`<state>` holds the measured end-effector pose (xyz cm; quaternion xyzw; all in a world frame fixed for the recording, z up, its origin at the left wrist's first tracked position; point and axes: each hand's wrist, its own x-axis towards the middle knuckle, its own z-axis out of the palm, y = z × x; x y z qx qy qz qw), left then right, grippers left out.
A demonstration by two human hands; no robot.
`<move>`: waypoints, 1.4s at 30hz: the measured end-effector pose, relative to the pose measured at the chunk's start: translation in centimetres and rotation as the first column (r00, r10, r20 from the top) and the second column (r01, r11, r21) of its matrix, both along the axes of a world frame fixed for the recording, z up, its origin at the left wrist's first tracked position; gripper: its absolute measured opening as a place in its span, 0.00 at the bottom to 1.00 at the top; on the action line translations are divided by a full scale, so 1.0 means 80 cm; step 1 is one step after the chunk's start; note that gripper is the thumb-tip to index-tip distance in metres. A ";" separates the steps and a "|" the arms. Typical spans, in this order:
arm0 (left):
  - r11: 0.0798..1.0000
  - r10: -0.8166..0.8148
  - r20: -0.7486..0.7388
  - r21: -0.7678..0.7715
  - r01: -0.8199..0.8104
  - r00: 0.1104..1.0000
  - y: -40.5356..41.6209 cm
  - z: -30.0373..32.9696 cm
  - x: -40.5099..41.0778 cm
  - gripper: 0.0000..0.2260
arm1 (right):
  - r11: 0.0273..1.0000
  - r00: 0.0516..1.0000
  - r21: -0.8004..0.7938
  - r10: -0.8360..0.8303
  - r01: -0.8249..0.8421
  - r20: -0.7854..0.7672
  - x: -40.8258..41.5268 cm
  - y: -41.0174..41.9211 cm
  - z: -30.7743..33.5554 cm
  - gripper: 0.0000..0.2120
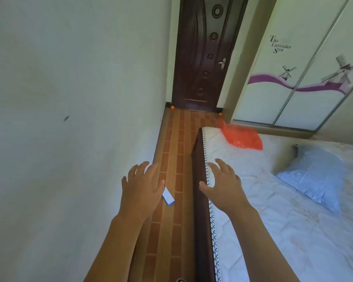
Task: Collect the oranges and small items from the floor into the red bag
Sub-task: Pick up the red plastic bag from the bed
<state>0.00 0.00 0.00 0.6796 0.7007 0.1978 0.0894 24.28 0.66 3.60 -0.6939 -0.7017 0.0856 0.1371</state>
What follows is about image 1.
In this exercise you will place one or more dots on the person's left forearm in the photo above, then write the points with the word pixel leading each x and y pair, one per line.
pixel 114 249

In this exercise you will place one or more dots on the white sliding door wardrobe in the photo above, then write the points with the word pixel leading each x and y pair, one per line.
pixel 282 93

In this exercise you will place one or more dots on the dark brown wooden door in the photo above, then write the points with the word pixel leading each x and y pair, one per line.
pixel 206 49

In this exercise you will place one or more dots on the person's right hand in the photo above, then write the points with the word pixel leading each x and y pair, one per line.
pixel 226 193

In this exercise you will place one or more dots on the dark brown bed frame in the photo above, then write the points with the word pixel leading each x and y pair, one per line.
pixel 200 232

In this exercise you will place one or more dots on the person's left hand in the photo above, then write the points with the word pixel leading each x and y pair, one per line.
pixel 139 190

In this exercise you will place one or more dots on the person's right forearm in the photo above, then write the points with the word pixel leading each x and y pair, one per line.
pixel 259 249

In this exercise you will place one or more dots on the red plastic bag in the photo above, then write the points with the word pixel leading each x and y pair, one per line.
pixel 242 138

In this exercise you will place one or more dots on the small white blue box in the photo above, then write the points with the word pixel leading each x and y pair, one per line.
pixel 168 197

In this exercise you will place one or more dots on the white quilted mattress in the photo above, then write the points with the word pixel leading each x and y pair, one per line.
pixel 282 226

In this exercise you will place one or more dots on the blue checked pillow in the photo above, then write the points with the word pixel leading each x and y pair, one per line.
pixel 314 176

